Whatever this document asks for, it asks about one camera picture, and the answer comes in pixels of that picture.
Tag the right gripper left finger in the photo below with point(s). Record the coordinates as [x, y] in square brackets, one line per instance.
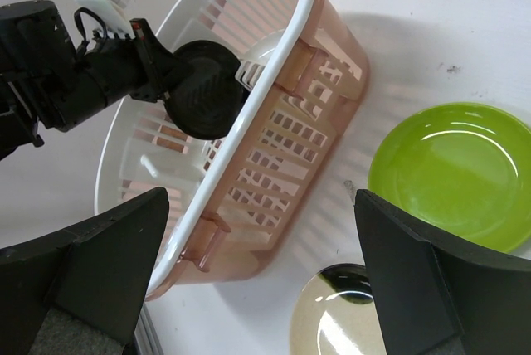
[80, 290]

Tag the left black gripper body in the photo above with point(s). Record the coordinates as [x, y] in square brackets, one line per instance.
[70, 86]

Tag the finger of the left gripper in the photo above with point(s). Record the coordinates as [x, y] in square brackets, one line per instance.
[167, 75]

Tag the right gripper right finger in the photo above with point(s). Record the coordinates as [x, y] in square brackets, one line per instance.
[436, 293]

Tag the cream plate with black patch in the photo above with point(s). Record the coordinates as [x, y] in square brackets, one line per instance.
[336, 314]

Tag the green plate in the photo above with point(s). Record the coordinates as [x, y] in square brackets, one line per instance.
[462, 167]

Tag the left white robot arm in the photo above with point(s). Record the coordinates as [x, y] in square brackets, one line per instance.
[21, 22]

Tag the white pink dish rack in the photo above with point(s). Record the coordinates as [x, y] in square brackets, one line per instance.
[233, 200]

